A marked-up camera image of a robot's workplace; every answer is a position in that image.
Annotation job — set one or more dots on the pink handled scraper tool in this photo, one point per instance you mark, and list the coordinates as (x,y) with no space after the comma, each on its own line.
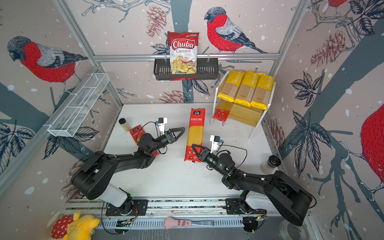
(170,223)

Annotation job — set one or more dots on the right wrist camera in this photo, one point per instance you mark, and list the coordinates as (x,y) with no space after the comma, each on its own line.
(216,143)

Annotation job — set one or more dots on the red spaghetti bag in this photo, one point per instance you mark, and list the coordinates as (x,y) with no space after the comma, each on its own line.
(222,110)
(195,133)
(136,133)

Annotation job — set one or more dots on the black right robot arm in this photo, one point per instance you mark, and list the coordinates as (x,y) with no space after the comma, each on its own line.
(287,196)

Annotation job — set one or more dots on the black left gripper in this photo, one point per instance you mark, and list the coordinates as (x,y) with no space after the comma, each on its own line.
(170,137)

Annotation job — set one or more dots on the yellow plush toy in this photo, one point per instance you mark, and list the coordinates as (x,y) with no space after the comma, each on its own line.
(82,227)

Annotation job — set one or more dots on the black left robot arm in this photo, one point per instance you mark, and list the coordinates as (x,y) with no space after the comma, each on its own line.
(93,177)

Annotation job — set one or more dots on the wooden two-tier shelf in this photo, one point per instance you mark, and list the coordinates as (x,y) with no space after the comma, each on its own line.
(250,116)

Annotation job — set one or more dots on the Chuba cassava chips bag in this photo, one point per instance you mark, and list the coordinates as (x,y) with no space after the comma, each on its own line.
(183,52)

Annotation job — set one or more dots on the black hanging wire basket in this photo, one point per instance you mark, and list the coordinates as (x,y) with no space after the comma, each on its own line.
(207,69)

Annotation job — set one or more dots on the yellow pasta bag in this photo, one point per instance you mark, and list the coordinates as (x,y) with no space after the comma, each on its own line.
(263,92)
(247,88)
(231,86)

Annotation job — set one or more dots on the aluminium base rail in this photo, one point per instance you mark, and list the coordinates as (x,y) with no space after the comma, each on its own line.
(150,214)

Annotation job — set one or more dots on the spice jar black lid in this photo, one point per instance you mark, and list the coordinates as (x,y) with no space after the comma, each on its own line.
(270,166)
(124,124)

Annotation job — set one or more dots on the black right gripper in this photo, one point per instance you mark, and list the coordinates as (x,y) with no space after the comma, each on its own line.
(206,155)

